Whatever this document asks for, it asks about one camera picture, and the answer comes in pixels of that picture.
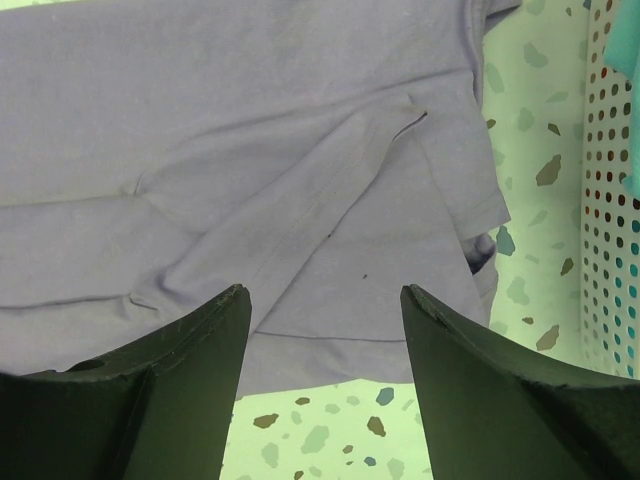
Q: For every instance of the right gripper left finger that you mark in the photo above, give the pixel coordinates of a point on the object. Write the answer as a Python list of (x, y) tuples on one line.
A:
[(157, 408)]

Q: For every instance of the white laundry basket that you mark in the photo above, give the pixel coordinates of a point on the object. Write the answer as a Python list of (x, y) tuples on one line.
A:
[(609, 278)]

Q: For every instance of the teal t shirt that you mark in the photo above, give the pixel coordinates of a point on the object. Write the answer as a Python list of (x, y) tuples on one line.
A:
[(622, 54)]

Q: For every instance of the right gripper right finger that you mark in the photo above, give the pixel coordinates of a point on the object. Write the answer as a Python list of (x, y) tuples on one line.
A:
[(492, 409)]

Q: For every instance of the purple t shirt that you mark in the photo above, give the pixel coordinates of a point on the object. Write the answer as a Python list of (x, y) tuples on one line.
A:
[(323, 154)]

